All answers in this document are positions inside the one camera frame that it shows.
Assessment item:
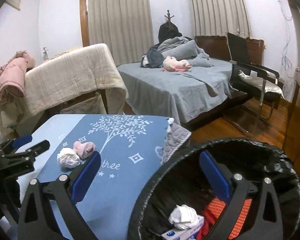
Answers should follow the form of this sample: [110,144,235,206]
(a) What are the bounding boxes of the black office chair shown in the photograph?
[225,32,284,135]

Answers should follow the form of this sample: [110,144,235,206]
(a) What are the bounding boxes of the coat stand with black coat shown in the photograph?
[158,10,182,43]

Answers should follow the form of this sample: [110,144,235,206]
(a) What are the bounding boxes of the grey duvet pile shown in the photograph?
[157,36,213,67]

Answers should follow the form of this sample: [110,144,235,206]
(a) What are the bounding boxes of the grey quilted pad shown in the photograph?
[161,118,192,164]

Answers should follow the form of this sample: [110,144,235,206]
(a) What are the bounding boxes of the pink padded jacket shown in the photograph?
[0,50,36,104]

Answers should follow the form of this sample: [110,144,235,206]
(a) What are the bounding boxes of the right beige curtain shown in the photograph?
[191,0,251,38]

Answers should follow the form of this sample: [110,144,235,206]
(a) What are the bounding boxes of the blue tree-print table cloth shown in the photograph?
[18,114,173,239]

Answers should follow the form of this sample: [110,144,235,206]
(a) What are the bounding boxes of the black bin with liner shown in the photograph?
[127,138,300,239]

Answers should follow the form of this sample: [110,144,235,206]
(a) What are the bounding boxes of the left beige curtain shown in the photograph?
[87,0,154,66]

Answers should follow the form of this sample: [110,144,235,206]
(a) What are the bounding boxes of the red knit gloves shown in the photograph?
[196,207,217,240]

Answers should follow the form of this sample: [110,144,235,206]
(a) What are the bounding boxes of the wooden headboard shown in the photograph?
[194,35,265,66]

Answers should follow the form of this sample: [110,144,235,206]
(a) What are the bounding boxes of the orange bubble mesh pouch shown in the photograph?
[204,198,252,239]

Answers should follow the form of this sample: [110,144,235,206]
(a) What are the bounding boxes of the hanging white cables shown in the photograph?
[275,0,294,93]

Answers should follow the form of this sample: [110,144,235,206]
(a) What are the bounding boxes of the white tissue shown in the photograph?
[57,147,81,168]
[168,204,199,230]

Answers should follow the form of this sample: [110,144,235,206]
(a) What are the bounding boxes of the white blue carton box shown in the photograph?
[161,215,204,240]

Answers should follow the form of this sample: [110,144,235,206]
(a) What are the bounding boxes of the bed with grey sheet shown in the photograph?
[117,58,245,124]

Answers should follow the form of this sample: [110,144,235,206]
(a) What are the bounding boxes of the dark grey garment on bed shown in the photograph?
[140,46,165,69]

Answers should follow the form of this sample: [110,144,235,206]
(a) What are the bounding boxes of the beige quilt over rack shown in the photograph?
[20,43,128,118]

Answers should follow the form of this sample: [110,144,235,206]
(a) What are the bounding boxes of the beige curtain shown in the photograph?
[87,0,154,66]
[191,0,251,38]

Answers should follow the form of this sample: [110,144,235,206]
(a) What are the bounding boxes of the silver seat cushion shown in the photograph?
[239,70,284,98]

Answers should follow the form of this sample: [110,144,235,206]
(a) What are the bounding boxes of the pink plush toy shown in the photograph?
[162,56,192,72]

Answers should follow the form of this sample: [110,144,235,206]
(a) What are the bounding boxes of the pink sock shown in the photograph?
[73,141,97,159]

